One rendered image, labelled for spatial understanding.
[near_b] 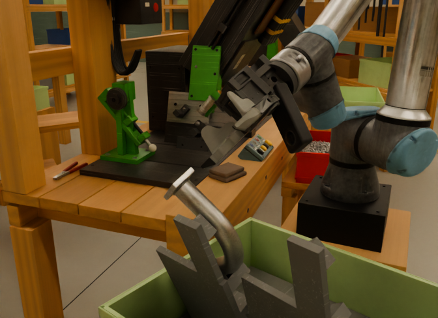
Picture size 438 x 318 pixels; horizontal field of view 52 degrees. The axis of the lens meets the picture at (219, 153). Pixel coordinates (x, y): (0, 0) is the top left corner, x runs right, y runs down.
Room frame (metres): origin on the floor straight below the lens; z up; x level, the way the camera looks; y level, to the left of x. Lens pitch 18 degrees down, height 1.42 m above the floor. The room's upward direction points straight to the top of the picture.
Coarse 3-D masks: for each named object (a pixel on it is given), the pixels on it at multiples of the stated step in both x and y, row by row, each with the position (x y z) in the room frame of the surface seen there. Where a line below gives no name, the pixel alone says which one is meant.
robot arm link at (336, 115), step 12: (312, 84) 0.83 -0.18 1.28; (324, 84) 0.83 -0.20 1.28; (336, 84) 0.85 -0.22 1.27; (300, 96) 0.88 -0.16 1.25; (312, 96) 0.84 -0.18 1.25; (324, 96) 0.83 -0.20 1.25; (336, 96) 0.84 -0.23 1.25; (300, 108) 0.89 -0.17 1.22; (312, 108) 0.85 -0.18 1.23; (324, 108) 0.84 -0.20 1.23; (336, 108) 0.84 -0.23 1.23; (312, 120) 0.86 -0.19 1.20; (324, 120) 0.85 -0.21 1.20; (336, 120) 0.85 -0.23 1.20
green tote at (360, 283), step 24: (216, 240) 0.81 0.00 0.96; (264, 240) 0.88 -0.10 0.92; (264, 264) 0.88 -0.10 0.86; (288, 264) 0.84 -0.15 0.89; (336, 264) 0.77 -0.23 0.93; (360, 264) 0.74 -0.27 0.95; (144, 288) 0.66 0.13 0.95; (168, 288) 0.70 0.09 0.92; (336, 288) 0.77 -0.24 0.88; (360, 288) 0.73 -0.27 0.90; (384, 288) 0.71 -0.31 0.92; (408, 288) 0.68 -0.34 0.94; (432, 288) 0.66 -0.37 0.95; (120, 312) 0.62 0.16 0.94; (144, 312) 0.65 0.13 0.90; (168, 312) 0.70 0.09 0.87; (360, 312) 0.73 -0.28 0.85; (384, 312) 0.70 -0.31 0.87; (408, 312) 0.68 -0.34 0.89; (432, 312) 0.65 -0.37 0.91
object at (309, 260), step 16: (288, 240) 0.46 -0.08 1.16; (304, 240) 0.46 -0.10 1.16; (320, 240) 0.47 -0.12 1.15; (304, 256) 0.45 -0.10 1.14; (320, 256) 0.43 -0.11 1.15; (304, 272) 0.46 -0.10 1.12; (320, 272) 0.44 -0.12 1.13; (256, 288) 0.54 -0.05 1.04; (272, 288) 0.53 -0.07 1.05; (304, 288) 0.46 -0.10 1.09; (320, 288) 0.44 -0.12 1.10; (256, 304) 0.55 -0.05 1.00; (272, 304) 0.52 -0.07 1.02; (288, 304) 0.50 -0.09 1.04; (304, 304) 0.47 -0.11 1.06; (320, 304) 0.45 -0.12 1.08
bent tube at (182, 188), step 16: (176, 192) 0.58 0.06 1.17; (192, 192) 0.58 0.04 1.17; (192, 208) 0.57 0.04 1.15; (208, 208) 0.57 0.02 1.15; (224, 224) 0.56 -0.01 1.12; (224, 240) 0.56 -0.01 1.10; (240, 240) 0.57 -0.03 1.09; (224, 256) 0.58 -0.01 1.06; (240, 256) 0.57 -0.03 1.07; (224, 272) 0.60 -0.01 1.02
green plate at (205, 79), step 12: (192, 48) 1.75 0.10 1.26; (204, 48) 1.73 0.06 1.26; (216, 48) 1.71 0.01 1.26; (192, 60) 1.73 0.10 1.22; (204, 60) 1.72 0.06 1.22; (216, 60) 1.70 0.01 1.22; (192, 72) 1.72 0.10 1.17; (204, 72) 1.70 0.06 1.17; (216, 72) 1.69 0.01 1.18; (192, 84) 1.71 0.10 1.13; (204, 84) 1.69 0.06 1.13; (216, 84) 1.68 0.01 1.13; (192, 96) 1.70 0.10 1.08; (204, 96) 1.68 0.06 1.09
